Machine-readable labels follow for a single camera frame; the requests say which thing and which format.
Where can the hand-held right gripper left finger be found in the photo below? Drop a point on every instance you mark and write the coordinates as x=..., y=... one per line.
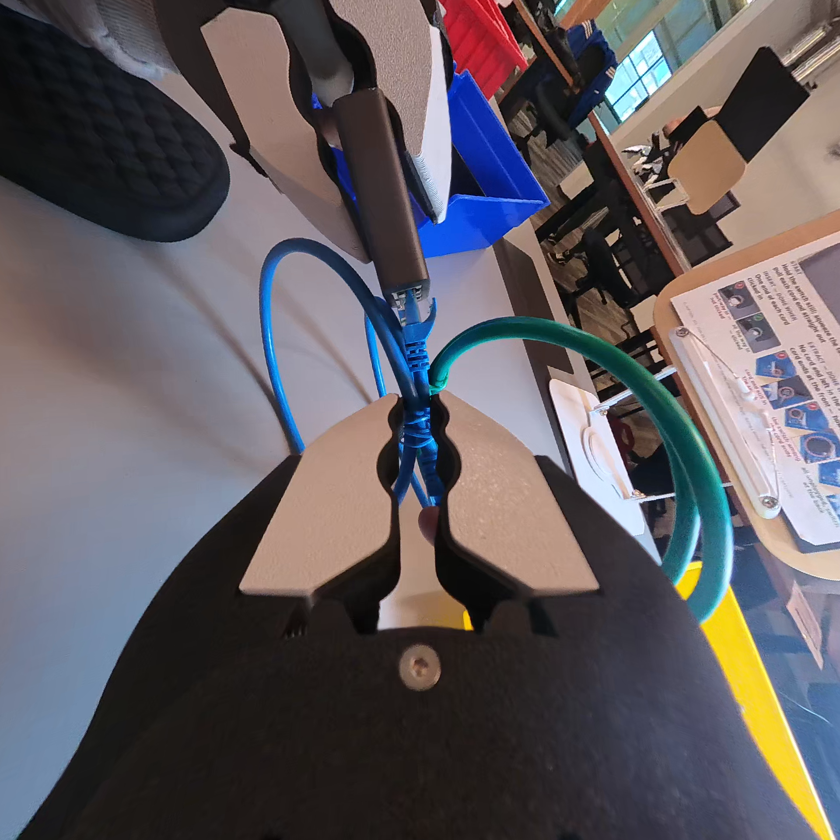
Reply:
x=321, y=512

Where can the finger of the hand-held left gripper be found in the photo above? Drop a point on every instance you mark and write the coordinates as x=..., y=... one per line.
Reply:
x=262, y=85
x=407, y=52

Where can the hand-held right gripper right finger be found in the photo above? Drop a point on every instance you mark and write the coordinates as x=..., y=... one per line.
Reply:
x=518, y=512

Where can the black ethernet coupler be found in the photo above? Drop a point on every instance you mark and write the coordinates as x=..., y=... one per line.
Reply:
x=384, y=197

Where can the blue plastic bin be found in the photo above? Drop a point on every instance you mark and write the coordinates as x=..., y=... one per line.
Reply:
x=485, y=216

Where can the yellow plastic bin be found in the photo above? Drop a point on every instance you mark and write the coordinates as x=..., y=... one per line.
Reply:
x=741, y=656

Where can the person's right hand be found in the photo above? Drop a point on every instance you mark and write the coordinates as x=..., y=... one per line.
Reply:
x=428, y=525

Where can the red plastic bin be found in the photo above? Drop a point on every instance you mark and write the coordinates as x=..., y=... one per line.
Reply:
x=479, y=33

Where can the white document stand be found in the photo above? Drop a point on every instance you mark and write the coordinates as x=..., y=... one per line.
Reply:
x=590, y=446

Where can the window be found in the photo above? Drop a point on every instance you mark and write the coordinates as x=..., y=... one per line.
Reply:
x=636, y=72

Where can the printed instruction sheet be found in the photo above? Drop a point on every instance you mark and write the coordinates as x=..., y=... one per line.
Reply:
x=754, y=315

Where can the wooden and black chair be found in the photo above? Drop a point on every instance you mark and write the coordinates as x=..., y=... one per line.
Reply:
x=709, y=170

